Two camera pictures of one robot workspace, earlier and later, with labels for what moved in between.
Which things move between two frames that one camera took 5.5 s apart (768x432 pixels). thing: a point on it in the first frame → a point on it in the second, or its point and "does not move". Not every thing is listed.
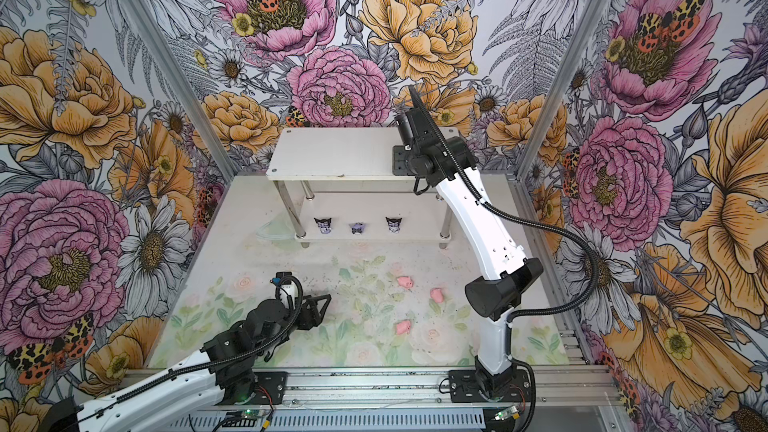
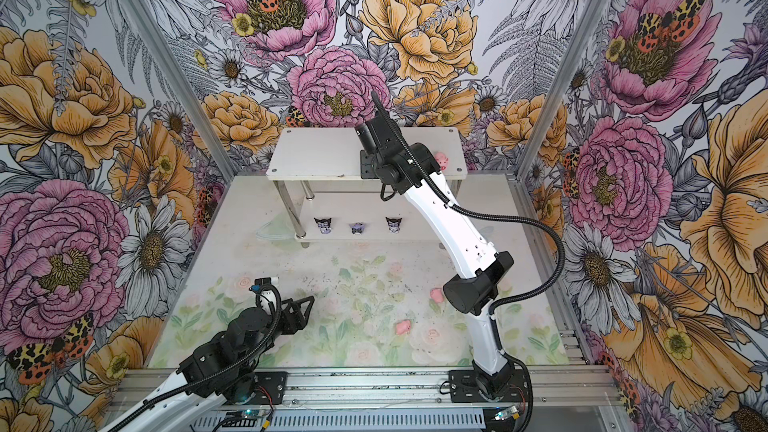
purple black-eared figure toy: (324, 225) does not move
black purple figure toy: (394, 225) does not move
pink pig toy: (403, 327) does not move
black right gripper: (406, 147) → (366, 165)
